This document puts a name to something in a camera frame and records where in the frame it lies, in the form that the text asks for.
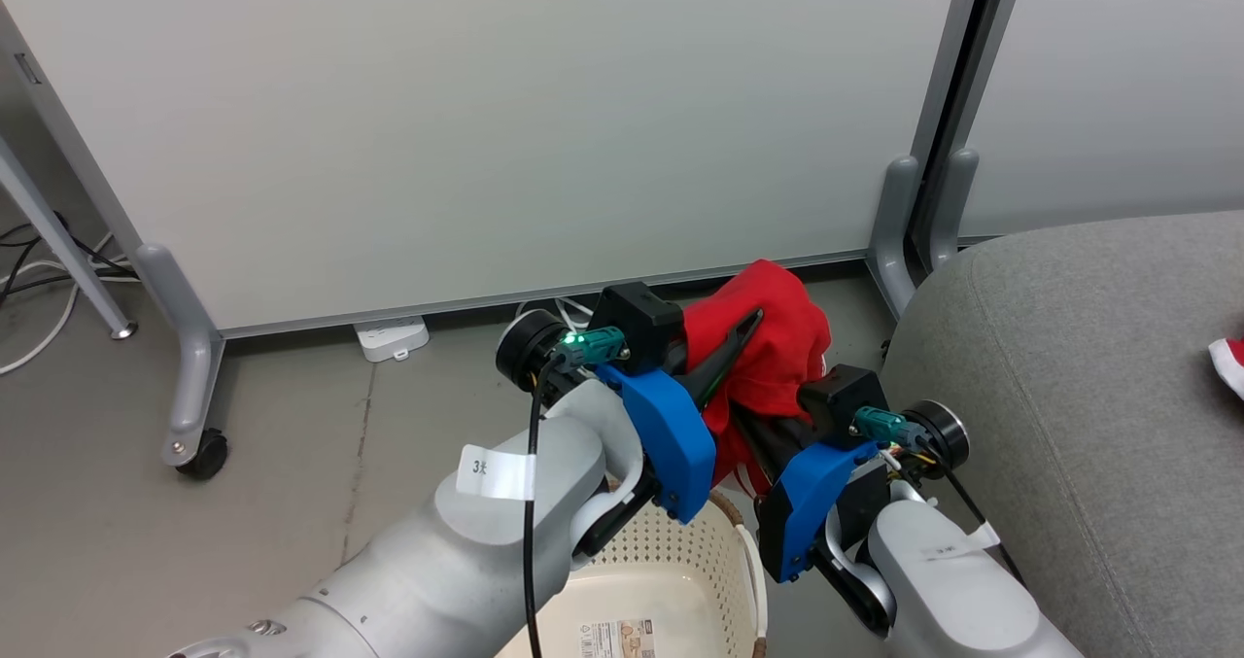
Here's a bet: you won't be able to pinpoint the red and white garment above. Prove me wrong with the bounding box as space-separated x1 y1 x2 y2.
1207 335 1244 402

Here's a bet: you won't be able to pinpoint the grey metal table leg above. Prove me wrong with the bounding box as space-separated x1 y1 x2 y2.
0 138 138 341

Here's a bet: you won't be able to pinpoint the large white partition panel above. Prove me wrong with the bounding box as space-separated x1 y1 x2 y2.
0 0 987 340

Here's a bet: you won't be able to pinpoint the long grey partition foot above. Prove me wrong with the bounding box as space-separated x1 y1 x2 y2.
135 242 227 468

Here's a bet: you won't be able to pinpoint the long white floor cable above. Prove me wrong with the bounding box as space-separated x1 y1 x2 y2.
0 234 137 376

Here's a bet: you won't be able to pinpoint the red cloth garment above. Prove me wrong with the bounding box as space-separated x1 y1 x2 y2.
678 259 834 492

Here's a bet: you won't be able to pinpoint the grey fabric sofa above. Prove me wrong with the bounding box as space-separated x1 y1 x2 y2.
879 212 1244 658

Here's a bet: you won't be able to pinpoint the short grey partition foot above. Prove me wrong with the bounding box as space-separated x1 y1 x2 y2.
866 156 920 320
927 148 981 271

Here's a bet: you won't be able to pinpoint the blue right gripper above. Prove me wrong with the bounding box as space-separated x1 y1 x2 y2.
730 406 892 584

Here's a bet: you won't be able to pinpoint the black floor cables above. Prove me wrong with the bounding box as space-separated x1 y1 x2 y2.
0 211 137 305

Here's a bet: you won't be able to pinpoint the white looped cable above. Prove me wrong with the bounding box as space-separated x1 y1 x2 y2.
513 295 596 334

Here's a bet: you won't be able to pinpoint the large black caster wheel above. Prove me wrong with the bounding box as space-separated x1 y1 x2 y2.
175 429 230 482

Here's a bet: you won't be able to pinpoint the narrow white partition panel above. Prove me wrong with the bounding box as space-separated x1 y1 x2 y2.
957 0 1244 243

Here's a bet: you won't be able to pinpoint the white plastic laundry basket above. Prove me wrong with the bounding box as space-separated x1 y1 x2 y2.
494 487 770 658

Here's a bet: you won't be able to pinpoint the white power strip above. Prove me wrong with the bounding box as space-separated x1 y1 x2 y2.
354 315 432 364

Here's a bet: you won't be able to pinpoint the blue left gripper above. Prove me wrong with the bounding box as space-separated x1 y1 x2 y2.
593 307 765 527

